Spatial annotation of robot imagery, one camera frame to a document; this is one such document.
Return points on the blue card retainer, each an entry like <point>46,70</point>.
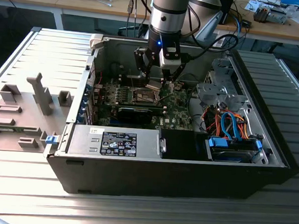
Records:
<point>82,112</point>

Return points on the grey slanted panel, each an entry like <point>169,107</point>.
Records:
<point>209,26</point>

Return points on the grey parts rack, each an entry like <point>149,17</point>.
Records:
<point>26,108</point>

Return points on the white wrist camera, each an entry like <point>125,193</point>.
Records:
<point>168,62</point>

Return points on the silver CPU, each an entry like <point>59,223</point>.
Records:
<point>154,84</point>

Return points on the black finned heat sink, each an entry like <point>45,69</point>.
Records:
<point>261,13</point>

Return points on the blue cardboard box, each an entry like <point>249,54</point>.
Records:
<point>298,3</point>

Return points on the green motherboard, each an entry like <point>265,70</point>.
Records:
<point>176,111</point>

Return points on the hard disk in blue carrier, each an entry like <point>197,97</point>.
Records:
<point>217,143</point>

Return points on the white barcode label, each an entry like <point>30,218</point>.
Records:
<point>219,41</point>

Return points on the green RAM stick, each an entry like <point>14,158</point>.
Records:
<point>9,129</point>

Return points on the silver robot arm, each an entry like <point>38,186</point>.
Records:
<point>167,18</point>

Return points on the silver power supply unit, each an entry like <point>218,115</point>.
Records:
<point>86,141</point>

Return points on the grey metal device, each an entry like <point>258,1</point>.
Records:
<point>278,16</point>

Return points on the black PC case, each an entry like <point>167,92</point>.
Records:
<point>160,179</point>

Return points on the blue case latch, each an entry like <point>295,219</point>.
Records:
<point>51,139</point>

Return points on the metal drive cage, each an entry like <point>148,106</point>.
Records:
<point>217,92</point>

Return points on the black graphics card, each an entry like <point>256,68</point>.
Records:
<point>134,114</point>

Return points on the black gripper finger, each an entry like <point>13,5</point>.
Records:
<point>178,71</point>
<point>142,60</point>

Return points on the beige case latch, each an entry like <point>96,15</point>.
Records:
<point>96,40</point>

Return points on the CPU socket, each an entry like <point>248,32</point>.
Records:
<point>143,96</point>

